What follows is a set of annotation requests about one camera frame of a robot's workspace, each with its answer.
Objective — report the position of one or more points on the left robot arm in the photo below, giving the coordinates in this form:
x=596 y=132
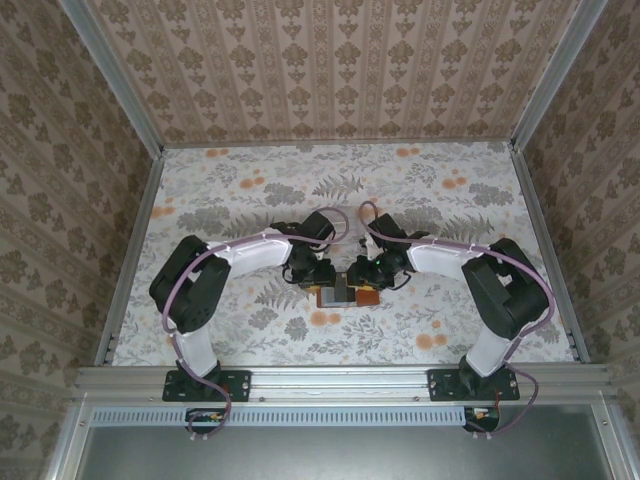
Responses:
x=195 y=290

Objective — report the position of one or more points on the aluminium side rail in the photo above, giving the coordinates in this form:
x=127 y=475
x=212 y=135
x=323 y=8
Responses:
x=132 y=250
x=540 y=225

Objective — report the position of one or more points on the aluminium front rail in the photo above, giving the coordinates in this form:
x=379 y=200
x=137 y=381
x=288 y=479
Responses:
x=340 y=382

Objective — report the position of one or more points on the grey metal panel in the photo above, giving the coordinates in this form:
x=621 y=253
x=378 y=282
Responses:
x=325 y=455

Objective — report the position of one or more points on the aluminium frame post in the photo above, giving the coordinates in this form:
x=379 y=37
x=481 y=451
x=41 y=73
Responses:
x=116 y=75
x=555 y=75

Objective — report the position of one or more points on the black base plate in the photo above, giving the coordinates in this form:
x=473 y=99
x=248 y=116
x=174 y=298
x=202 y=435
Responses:
x=235 y=385
x=440 y=387

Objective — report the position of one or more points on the floral patterned table covering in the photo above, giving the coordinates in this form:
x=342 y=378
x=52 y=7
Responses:
x=350 y=170

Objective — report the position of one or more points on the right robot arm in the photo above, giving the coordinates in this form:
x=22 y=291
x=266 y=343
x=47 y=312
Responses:
x=505 y=295

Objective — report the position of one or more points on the brown leather card holder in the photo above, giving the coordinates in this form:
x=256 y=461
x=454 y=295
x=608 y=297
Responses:
x=367 y=298

